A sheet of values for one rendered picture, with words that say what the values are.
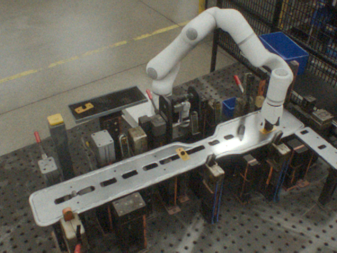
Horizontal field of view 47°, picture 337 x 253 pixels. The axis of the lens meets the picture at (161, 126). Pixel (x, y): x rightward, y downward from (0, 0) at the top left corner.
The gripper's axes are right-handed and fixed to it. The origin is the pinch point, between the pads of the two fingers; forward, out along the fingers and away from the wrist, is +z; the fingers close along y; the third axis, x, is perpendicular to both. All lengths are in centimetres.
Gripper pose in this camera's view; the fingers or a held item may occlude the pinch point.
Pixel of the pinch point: (268, 126)
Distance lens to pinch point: 201.5
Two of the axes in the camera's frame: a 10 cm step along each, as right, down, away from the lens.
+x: 8.9, -3.0, 3.5
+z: 0.0, 7.6, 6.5
